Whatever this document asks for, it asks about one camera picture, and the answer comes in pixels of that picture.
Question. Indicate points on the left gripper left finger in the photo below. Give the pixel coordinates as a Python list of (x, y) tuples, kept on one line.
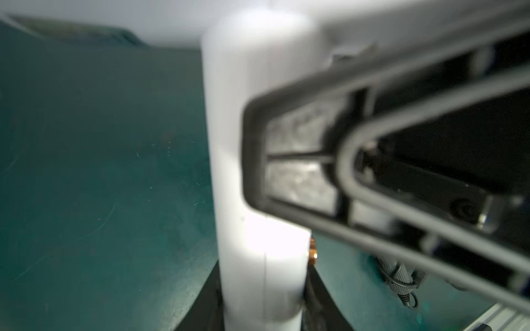
[(207, 311)]

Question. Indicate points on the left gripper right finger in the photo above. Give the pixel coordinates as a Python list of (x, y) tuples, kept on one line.
[(319, 309)]

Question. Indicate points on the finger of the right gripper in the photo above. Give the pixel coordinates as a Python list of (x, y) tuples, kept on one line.
[(419, 152)]

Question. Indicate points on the white hair dryer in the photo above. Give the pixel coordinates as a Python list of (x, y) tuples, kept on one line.
[(263, 259)]

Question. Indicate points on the black hair dryer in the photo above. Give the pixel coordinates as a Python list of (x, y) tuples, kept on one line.
[(400, 281)]

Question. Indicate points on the green table mat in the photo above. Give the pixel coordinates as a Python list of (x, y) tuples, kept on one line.
[(107, 218)]

